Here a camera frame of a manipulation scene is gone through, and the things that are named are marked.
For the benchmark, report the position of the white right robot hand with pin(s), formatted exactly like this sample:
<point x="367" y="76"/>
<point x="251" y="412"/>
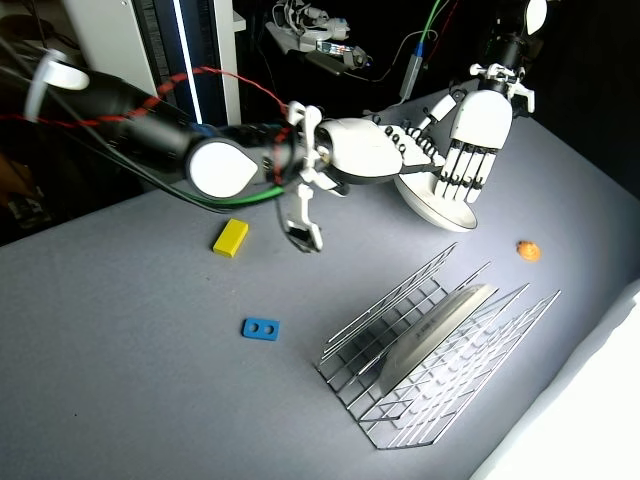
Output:
<point x="360" y="150"/>

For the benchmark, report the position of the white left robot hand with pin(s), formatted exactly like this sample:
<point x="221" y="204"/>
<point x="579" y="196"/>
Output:
<point x="482" y="120"/>

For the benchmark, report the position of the white plate with dark rim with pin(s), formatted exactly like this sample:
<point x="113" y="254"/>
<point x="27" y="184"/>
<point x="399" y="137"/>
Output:
<point x="425" y="205"/>

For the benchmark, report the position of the white plate with smudges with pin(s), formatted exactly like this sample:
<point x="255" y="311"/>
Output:
<point x="430" y="335"/>

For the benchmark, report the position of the grey adapter box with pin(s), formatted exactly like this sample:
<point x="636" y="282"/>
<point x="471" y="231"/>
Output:
<point x="412" y="72"/>

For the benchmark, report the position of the small lit circuit board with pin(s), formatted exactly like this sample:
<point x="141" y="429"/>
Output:
<point x="340" y="50"/>

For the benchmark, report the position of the orange swirl cookie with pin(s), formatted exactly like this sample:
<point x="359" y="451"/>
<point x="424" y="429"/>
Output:
<point x="528" y="251"/>

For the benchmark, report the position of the spare white robot hand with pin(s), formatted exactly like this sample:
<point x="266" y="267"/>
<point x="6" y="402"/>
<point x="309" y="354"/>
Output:
<point x="300" y="22"/>

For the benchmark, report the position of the yellow rectangular block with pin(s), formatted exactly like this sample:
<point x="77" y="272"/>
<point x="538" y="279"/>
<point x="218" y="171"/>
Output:
<point x="230" y="238"/>

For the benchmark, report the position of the blue block with two holes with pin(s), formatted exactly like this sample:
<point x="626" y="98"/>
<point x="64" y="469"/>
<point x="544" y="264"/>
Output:
<point x="260" y="328"/>

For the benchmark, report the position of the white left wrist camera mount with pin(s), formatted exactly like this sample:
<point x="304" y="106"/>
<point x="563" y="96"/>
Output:
<point x="525" y="97"/>

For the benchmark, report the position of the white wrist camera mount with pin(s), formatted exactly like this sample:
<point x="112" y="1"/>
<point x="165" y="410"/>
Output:
<point x="525" y="97"/>
<point x="305" y="200"/>

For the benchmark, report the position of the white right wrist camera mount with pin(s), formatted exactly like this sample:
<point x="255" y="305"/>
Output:
<point x="305" y="200"/>

